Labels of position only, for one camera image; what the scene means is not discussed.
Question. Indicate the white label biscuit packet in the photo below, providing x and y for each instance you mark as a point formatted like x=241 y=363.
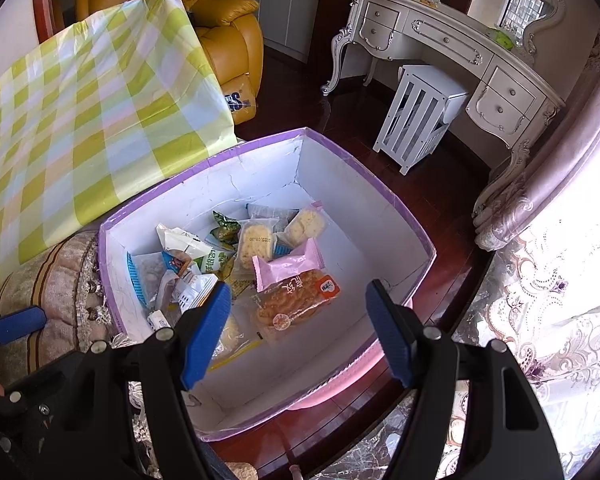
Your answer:
x=179 y=240

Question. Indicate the green checkered tablecloth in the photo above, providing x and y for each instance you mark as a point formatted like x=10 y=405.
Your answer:
x=101 y=111

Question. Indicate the blue cartoon snack packet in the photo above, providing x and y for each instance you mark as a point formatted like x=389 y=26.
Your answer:
x=146 y=272

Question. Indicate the striped beige sofa cover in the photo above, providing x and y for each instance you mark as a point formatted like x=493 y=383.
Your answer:
x=64 y=281

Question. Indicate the pink snack packet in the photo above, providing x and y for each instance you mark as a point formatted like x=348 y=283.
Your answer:
x=306 y=257

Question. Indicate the floral lace curtain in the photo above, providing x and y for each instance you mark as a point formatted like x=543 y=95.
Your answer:
x=541 y=294

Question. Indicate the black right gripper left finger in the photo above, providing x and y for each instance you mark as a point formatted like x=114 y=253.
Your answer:
x=170 y=362

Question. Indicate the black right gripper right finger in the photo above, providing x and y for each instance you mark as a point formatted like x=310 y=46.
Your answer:
x=506 y=434

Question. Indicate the yellow leather armchair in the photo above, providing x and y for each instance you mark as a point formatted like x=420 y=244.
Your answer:
x=231 y=37

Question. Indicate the white purple storage box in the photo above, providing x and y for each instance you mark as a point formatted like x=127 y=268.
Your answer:
x=370 y=235

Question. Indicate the orange bread packet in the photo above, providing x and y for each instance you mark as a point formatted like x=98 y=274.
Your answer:
x=284 y=306

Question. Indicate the green yellow snack packet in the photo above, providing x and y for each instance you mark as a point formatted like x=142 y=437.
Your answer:
x=225 y=233

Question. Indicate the white slatted stool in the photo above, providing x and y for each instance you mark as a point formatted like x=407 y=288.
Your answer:
x=426 y=101

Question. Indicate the square cracker packet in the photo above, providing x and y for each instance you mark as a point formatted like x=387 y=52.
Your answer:
x=256 y=239

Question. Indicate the white ornate dressing table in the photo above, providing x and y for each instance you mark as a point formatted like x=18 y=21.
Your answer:
x=511 y=101

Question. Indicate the clear cookie packet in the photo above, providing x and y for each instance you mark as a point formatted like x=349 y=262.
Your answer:
x=308 y=223

